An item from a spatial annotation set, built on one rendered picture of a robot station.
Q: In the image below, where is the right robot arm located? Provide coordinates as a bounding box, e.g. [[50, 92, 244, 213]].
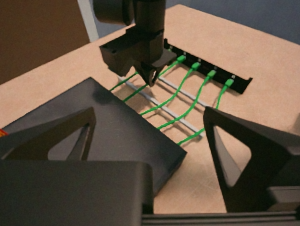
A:
[[93, 0, 166, 78]]

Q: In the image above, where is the black flat panel with five square holes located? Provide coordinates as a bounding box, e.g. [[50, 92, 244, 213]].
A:
[[164, 38, 254, 94]]

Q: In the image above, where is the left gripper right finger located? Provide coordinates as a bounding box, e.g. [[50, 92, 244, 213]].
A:
[[202, 106, 300, 212]]

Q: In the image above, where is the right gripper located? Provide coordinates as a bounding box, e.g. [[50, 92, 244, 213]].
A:
[[133, 27, 176, 88]]

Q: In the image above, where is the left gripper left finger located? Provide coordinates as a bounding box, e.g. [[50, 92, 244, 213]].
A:
[[0, 106, 96, 161]]

